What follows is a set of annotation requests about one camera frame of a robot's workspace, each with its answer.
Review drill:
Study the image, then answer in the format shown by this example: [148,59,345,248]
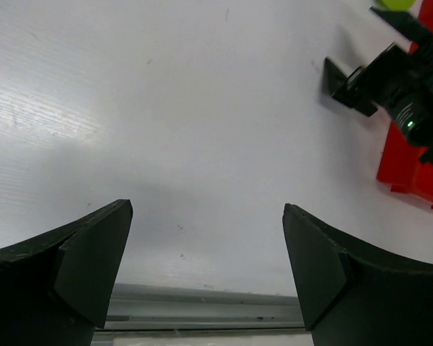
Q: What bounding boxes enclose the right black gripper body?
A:
[332,38,433,164]

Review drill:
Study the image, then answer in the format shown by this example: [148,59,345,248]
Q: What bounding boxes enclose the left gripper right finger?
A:
[282,204,433,345]

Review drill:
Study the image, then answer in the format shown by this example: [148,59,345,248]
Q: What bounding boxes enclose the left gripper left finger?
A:
[0,199,133,345]

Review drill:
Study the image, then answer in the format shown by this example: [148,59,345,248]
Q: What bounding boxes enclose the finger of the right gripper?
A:
[323,58,348,96]
[370,6,433,45]

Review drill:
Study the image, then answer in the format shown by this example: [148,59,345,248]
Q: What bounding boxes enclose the lime green plate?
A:
[375,0,416,11]

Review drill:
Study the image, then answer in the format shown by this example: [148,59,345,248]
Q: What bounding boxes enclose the red plastic bin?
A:
[377,0,433,209]

